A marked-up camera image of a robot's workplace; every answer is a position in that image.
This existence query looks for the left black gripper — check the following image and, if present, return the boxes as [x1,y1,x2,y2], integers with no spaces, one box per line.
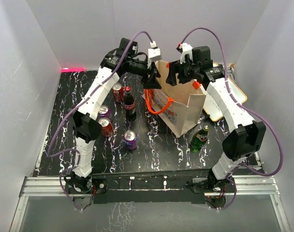
[127,58,162,88]

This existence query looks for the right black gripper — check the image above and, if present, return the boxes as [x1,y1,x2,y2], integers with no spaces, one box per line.
[166,57,199,87]

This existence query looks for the beige canvas bag orange handles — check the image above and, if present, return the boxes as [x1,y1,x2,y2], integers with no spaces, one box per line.
[142,60,206,138]

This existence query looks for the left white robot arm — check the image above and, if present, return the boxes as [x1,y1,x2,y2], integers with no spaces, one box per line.
[66,38,162,193]

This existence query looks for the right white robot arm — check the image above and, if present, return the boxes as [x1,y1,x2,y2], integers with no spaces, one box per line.
[166,43,266,192]

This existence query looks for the glass cola bottle red cap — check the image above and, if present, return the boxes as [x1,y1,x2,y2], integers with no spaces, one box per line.
[123,86,136,121]

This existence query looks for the red cola can back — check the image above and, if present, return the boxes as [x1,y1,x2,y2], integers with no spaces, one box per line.
[112,83,124,103]

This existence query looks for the red cola can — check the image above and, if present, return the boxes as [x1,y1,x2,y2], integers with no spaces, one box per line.
[112,83,124,103]
[98,117,114,137]

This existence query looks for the purple soda can left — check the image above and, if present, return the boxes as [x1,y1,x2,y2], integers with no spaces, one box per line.
[98,105,113,122]

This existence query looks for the purple soda can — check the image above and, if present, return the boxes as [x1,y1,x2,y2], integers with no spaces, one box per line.
[98,105,113,122]
[124,130,137,150]

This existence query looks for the purple soda can front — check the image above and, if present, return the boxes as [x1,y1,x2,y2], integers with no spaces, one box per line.
[124,130,137,150]

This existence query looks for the red cola can left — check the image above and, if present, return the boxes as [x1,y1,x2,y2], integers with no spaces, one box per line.
[98,117,114,137]

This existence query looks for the green glass bottle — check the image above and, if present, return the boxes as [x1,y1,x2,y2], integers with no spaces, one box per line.
[190,125,209,152]

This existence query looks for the pink marker strip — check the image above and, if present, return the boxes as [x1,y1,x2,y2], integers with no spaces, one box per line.
[60,68,85,73]

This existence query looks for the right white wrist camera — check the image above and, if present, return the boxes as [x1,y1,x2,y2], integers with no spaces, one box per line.
[176,43,193,64]

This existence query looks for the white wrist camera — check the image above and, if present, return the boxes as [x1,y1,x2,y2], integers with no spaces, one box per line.
[176,43,193,64]
[147,41,162,69]

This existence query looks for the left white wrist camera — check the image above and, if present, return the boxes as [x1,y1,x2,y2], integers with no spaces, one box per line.
[147,41,162,69]

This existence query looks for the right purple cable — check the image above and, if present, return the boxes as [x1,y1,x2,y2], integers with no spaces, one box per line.
[177,27,284,211]

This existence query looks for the purple cable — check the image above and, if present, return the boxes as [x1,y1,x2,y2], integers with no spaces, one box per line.
[47,30,154,211]
[177,27,284,211]

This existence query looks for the white board wooden frame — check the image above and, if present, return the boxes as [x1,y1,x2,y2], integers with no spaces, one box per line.
[200,63,248,122]

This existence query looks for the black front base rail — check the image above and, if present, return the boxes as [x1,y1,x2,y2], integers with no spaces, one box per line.
[64,169,236,204]

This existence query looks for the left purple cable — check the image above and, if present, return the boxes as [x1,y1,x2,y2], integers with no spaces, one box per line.
[47,30,154,211]

